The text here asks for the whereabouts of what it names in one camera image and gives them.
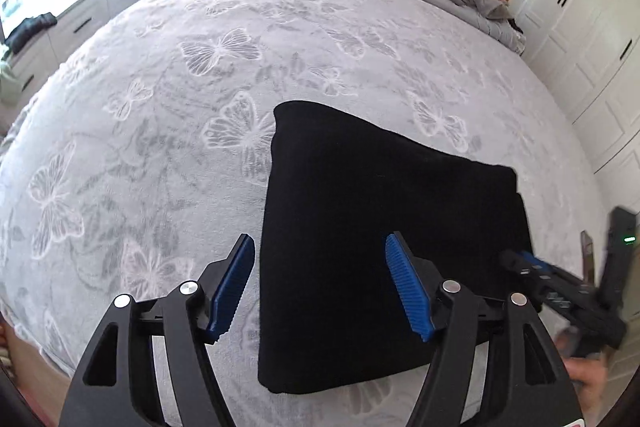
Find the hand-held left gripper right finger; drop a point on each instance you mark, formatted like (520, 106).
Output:
(407, 292)

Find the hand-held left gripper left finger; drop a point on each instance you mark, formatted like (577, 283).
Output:
(227, 292)

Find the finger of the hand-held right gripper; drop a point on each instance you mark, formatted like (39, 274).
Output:
(545, 274)

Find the black pants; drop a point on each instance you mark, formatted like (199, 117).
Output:
(390, 247)

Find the person's right hand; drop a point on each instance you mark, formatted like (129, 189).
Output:
(590, 379)

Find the grey butterfly print bed blanket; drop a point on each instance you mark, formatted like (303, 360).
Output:
(150, 132)

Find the white wardrobe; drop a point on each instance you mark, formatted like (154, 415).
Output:
(585, 32)

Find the white drawer cabinet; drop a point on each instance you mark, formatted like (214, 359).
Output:
(65, 32)

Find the dark clothes pile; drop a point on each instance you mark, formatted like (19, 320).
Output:
(30, 29)

